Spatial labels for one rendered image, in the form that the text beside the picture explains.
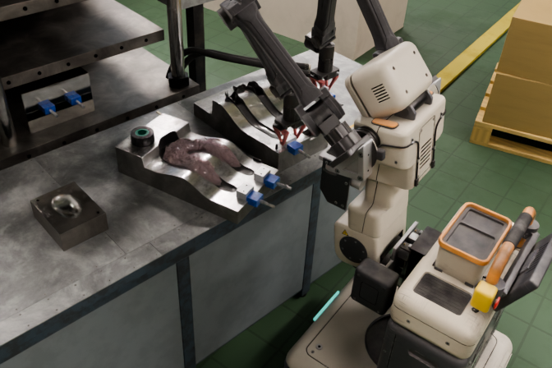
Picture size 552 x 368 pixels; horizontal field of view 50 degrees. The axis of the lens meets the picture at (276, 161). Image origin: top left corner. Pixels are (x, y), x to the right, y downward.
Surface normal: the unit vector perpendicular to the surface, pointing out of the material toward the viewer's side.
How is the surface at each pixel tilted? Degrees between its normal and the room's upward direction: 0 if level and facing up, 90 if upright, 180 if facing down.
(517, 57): 90
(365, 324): 0
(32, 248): 0
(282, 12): 90
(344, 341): 0
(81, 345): 90
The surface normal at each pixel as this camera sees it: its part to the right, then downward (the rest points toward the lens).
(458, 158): 0.04, -0.80
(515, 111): -0.41, 0.53
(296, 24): -0.60, 0.46
